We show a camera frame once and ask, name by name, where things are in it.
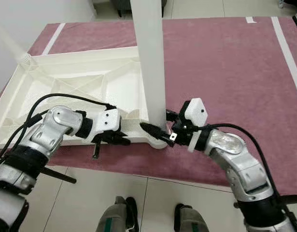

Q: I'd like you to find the maroon table cloth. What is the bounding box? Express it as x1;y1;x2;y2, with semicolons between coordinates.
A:
0;17;297;190

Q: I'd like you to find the grey robot left foot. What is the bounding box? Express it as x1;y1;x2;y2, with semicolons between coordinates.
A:
96;196;139;232

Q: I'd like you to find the grey robot foot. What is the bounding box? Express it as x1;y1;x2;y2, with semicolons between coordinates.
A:
96;196;139;232
174;203;207;232

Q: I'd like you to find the grey robot right foot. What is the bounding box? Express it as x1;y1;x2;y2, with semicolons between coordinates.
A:
174;203;207;232

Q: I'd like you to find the dark grey armchair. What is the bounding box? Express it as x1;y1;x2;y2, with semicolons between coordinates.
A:
110;0;167;17

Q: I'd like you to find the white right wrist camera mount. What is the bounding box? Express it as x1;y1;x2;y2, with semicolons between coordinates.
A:
180;98;208;153

